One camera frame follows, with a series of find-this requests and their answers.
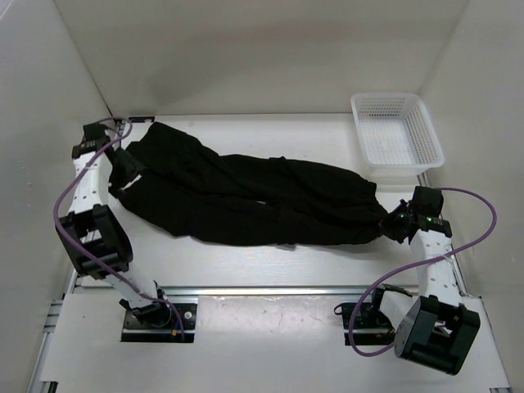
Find black trousers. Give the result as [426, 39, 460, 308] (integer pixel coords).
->
[111, 122, 387, 246]

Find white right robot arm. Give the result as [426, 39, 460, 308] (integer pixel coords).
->
[368, 201, 481, 375]

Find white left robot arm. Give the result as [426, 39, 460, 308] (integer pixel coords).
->
[56, 134, 173, 328]

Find black corner label plate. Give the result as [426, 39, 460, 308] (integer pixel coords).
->
[129, 115, 156, 124]

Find white perforated plastic basket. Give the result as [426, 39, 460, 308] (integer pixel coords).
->
[350, 93, 445, 183]

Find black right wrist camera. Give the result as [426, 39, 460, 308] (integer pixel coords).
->
[410, 186, 444, 217]

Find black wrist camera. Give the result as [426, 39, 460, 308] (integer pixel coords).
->
[83, 123, 107, 142]
[410, 186, 444, 217]

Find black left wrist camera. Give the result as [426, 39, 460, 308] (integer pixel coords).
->
[83, 123, 107, 142]

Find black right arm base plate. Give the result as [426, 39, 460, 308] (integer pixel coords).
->
[333, 302, 395, 346]

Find aluminium front frame rail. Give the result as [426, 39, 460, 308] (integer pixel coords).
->
[61, 286, 470, 298]

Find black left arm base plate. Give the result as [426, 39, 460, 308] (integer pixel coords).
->
[120, 300, 198, 344]

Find aluminium left frame rail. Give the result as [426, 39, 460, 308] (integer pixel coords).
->
[26, 118, 126, 393]

